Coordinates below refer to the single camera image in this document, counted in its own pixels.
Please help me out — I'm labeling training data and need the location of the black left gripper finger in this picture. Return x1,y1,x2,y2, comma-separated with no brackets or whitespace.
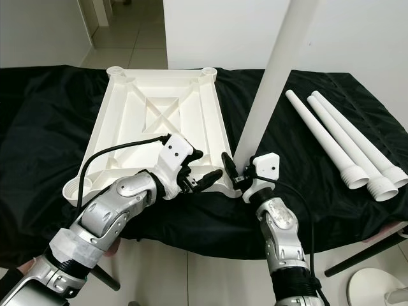
196,171,224,191
184,150,206,174

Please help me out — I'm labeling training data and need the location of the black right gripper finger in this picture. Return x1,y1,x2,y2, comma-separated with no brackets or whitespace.
221,152,238,186

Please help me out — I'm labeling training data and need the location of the white plastic table top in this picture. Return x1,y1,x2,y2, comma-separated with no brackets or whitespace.
62,66,256,208

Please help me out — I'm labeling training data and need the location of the white plastic table leg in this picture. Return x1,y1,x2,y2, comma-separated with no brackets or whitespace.
312,91,408,190
231,0,321,176
308,96,400,203
285,90,370,191

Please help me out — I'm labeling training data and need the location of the black cloth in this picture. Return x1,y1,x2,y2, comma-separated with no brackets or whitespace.
0,67,408,268

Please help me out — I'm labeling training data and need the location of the pink folding table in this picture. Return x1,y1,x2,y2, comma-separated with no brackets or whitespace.
379,223,408,242

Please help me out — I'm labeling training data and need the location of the white round stand base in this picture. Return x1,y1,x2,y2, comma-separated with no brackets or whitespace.
347,268,408,306

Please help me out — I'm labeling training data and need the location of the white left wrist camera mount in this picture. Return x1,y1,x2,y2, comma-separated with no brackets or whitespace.
154,135,195,200

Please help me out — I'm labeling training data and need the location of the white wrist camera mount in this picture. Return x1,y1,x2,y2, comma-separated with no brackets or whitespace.
154,135,195,200
242,152,282,203

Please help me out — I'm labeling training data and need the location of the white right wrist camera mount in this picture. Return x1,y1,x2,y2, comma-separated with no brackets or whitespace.
242,152,282,203

